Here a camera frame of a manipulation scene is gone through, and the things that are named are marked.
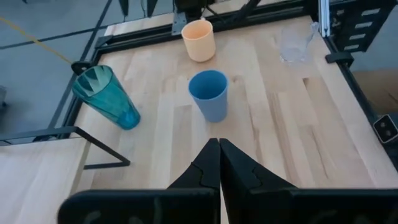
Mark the blue plastic cup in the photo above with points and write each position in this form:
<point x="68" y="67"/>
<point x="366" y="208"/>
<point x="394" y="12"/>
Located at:
<point x="211" y="105"/>

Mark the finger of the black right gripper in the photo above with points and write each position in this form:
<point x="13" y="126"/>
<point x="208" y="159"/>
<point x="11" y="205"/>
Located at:
<point x="151" y="6"/>
<point x="124" y="6"/>

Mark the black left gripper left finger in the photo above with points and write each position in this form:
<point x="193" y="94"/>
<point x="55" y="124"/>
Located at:
<point x="186" y="205"/>

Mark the wooden shelf with black frame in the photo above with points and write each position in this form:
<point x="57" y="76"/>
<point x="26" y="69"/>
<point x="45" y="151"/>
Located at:
<point x="31" y="174"/>

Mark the clear plastic cup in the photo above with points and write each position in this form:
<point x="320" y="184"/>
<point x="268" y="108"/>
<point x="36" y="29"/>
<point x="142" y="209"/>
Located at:
<point x="293" y="46"/>

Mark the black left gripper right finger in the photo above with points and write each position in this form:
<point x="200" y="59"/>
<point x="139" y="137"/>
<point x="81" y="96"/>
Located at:
<point x="280" y="205"/>

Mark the peach plastic cup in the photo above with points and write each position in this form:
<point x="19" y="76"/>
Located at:
<point x="199" y="46"/>

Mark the black slotted panel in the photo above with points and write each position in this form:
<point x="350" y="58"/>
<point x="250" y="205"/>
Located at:
<point x="345" y="31"/>

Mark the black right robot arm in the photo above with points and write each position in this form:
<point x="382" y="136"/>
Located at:
<point x="189" y="6"/>

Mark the teal transparent tumbler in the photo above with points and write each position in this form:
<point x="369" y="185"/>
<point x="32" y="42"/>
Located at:
<point x="105" y="96"/>

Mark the silver aluminium post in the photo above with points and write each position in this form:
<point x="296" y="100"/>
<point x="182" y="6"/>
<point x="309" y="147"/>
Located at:
<point x="323" y="18"/>

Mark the silver corner bracket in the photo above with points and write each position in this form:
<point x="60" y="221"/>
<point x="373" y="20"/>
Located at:
<point x="178" y="23"/>

